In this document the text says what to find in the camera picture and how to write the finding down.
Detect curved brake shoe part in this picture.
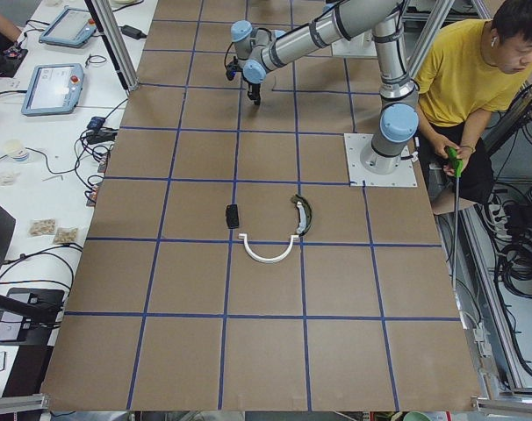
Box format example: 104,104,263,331
291,194,313,237

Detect white paper cup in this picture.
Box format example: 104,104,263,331
4,139,30,163

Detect far blue teach pendant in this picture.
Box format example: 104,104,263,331
39,7,97,48

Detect person in yellow shirt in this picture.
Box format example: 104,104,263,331
415,1,532,215

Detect aluminium frame post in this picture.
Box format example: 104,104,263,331
85,0,139,92

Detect green handled grabber stick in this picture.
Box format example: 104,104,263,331
446,146,463,291

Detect white curved plastic bracket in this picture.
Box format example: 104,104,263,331
238,232,299,264

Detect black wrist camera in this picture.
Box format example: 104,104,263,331
225,56,242,81

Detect bag of small parts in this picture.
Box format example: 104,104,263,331
28,218,57,237
53,227,80,245

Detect blue teach pendant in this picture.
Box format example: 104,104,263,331
21,63,84,117
39,7,97,48

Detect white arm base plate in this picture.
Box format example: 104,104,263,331
343,133,418,188

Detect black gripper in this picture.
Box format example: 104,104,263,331
242,61,264,105

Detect black rectangular plastic part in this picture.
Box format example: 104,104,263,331
226,203,240,229

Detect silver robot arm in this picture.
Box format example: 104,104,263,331
225,1,419,175

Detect near blue teach pendant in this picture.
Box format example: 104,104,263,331
21,63,84,117

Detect black power adapter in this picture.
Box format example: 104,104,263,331
120,25,147,39

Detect white power strip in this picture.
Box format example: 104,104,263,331
488,197,510,240

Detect coiled black cables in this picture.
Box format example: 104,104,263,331
496,239,532,299

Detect black device on stand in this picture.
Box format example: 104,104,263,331
0,288,65,346

